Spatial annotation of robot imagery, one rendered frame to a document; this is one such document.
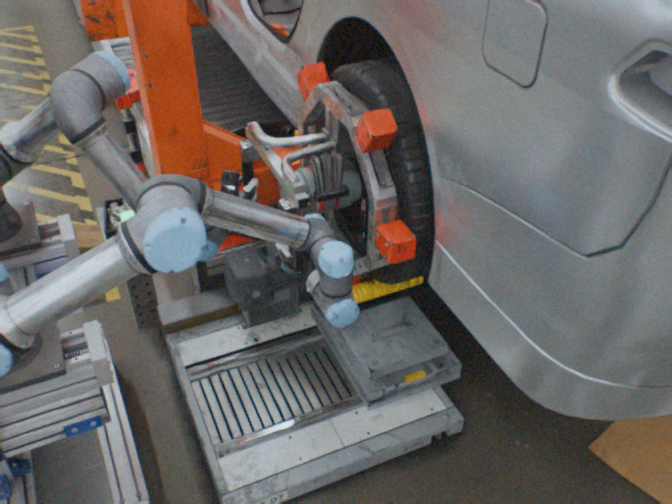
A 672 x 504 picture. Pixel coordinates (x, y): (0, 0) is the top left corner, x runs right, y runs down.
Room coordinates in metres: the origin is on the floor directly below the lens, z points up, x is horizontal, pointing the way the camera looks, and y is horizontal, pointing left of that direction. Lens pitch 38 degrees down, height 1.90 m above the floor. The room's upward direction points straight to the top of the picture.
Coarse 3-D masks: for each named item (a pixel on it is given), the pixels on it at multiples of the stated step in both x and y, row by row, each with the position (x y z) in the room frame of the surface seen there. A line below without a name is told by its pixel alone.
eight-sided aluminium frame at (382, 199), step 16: (320, 96) 1.72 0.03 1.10; (336, 96) 1.73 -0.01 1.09; (304, 112) 1.85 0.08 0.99; (320, 112) 1.84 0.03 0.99; (336, 112) 1.63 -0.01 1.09; (352, 112) 1.58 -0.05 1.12; (304, 128) 1.87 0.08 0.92; (352, 128) 1.53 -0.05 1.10; (304, 144) 1.87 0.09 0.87; (304, 160) 1.86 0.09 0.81; (368, 160) 1.48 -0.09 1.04; (384, 160) 1.49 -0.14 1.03; (368, 176) 1.45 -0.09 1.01; (384, 176) 1.46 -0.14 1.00; (368, 192) 1.44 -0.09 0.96; (384, 192) 1.43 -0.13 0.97; (384, 208) 1.45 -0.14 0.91; (336, 224) 1.77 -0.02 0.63; (368, 224) 1.44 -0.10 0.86; (368, 240) 1.44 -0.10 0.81; (368, 256) 1.43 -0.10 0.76
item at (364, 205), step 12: (384, 156) 1.59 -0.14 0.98; (360, 168) 1.77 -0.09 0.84; (396, 180) 1.49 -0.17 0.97; (396, 192) 1.52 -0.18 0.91; (360, 204) 1.84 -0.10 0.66; (348, 216) 1.79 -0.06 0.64; (360, 216) 1.80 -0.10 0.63; (348, 228) 1.75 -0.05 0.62; (360, 228) 1.75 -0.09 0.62; (360, 240) 1.70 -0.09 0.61
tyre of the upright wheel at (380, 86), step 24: (336, 72) 1.84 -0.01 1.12; (360, 72) 1.71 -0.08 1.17; (384, 72) 1.70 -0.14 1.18; (360, 96) 1.69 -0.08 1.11; (384, 96) 1.59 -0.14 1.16; (408, 96) 1.60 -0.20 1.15; (408, 120) 1.53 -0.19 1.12; (408, 144) 1.48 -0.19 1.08; (408, 168) 1.45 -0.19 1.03; (408, 192) 1.43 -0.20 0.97; (432, 192) 1.43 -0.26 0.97; (336, 216) 1.83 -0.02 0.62; (408, 216) 1.42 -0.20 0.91; (432, 216) 1.42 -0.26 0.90; (432, 240) 1.41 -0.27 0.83; (408, 264) 1.41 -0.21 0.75
